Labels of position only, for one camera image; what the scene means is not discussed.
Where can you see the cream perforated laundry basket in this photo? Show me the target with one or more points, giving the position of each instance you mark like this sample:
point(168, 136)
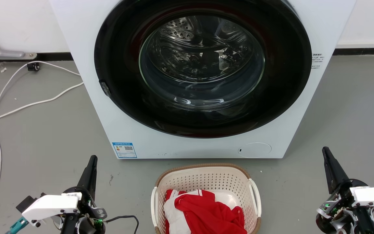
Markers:
point(206, 178)

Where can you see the white front-load washing machine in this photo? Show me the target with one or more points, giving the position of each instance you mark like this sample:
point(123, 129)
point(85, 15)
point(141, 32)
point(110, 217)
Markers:
point(76, 39)

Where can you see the blue white energy label sticker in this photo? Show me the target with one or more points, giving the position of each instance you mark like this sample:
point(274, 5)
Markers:
point(124, 150)

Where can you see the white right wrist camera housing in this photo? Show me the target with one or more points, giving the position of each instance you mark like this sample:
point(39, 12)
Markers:
point(373, 196)

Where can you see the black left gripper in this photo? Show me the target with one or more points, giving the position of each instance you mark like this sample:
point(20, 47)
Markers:
point(84, 203)

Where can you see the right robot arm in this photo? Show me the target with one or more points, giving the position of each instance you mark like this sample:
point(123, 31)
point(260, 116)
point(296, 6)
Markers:
point(352, 221)

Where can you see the red and white garment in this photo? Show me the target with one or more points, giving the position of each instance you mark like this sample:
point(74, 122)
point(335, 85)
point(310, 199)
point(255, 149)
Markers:
point(203, 211)

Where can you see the black baseboard strip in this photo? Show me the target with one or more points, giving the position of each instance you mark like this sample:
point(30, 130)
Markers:
point(365, 51)
point(54, 56)

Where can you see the teal plug connector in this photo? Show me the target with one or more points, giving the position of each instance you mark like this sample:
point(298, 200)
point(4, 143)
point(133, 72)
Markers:
point(17, 225)

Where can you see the round white filter cover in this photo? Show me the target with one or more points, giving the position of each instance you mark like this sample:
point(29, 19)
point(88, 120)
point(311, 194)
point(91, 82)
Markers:
point(255, 150)

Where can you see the round black glass washer door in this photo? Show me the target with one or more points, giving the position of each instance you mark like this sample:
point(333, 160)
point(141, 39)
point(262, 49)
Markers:
point(118, 65)

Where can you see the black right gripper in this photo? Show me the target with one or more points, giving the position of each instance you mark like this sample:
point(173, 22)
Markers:
point(344, 193)

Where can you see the small printed text label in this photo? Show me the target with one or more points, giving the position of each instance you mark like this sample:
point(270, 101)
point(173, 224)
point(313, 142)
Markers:
point(317, 61)

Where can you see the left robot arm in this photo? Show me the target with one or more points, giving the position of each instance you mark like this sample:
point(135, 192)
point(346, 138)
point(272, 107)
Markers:
point(76, 227)

